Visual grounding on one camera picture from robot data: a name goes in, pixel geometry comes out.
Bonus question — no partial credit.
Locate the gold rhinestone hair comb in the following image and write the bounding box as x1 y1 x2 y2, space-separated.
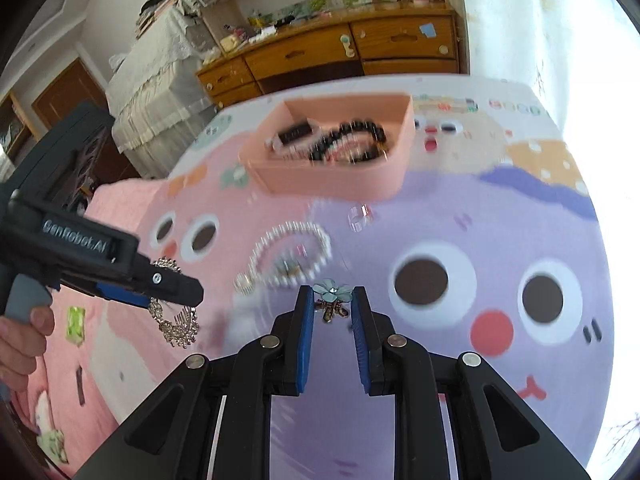
148 257 202 348

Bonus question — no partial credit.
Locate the pearl round brooch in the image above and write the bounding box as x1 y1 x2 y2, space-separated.
234 273 255 295

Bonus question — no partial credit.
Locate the white pearl bracelet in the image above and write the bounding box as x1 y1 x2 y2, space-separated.
246 220 332 290

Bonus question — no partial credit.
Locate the silver ring red stone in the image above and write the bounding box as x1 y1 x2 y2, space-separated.
347 204 375 233

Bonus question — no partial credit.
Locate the pink strap smart watch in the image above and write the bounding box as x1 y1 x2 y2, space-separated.
265 120 320 157

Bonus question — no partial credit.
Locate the black bead bracelet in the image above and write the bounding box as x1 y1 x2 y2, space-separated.
307 118 388 165

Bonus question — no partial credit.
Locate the pink plastic jewelry tray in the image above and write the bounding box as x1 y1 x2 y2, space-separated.
239 92 416 202

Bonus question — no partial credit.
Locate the person left hand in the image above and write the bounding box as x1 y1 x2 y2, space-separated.
0 306 55 391

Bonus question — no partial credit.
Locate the green small packet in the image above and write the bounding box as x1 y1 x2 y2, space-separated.
65 307 86 347

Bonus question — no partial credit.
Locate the cartoon printed table mat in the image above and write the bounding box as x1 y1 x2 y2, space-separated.
92 76 614 463

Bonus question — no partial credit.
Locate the white lace bed cover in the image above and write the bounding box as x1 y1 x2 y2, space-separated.
106 6 217 179

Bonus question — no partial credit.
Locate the yellow mug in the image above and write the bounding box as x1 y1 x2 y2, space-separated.
219 34 242 53

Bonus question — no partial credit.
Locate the wooden desk with drawers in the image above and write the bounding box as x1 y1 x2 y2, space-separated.
196 3 469 107

